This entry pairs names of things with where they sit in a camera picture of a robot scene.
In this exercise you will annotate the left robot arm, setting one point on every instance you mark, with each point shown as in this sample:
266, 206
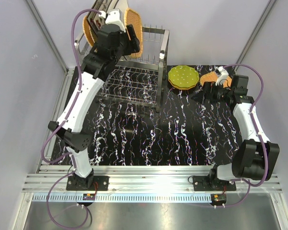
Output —
112, 43

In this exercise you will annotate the stainless steel dish rack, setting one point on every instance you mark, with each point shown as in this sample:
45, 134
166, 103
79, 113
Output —
139, 80

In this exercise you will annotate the white square plate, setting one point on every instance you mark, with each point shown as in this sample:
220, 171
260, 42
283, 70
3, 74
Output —
122, 5

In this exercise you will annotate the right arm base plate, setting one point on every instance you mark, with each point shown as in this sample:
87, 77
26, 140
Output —
206, 184

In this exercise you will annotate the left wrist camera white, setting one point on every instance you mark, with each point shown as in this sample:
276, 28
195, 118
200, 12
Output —
115, 17

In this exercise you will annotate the aluminium frame rail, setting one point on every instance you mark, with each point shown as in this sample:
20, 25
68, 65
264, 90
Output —
143, 184

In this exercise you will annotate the woven wicker plate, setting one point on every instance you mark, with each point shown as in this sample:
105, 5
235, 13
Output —
132, 17
90, 35
212, 77

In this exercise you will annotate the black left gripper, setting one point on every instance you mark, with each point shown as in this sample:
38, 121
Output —
132, 43

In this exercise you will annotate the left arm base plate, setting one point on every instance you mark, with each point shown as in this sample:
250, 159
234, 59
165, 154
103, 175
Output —
90, 183

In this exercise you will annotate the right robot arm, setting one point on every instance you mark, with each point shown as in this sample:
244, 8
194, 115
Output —
256, 157

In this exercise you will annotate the green polka dot plate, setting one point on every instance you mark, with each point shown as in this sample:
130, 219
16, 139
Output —
183, 75

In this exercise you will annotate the yellow polka dot plate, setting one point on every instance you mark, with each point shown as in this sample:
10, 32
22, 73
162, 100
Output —
183, 87

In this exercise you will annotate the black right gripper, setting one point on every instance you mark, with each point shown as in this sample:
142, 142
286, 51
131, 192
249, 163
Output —
210, 88

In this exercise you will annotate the fruit pattern square plate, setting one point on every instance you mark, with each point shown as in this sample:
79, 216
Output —
95, 22

